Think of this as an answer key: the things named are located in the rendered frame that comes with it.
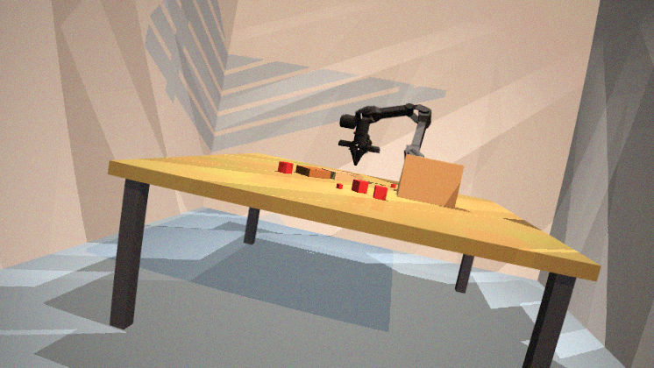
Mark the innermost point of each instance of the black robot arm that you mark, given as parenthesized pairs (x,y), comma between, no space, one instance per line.
(373,114)

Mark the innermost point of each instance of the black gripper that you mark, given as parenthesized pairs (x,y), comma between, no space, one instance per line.
(360,138)

